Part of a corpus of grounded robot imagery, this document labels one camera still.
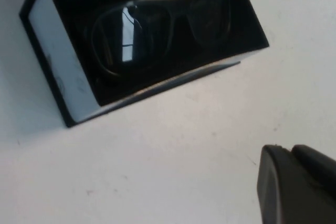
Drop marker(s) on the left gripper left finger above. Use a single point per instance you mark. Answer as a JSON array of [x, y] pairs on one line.
[[278, 190]]

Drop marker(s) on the dark framed glasses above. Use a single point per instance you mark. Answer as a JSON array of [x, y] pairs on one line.
[[136, 32]]

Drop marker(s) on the black glasses case printed side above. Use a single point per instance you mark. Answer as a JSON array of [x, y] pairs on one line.
[[63, 58]]

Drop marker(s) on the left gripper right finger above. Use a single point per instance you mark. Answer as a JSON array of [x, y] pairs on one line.
[[315, 161]]

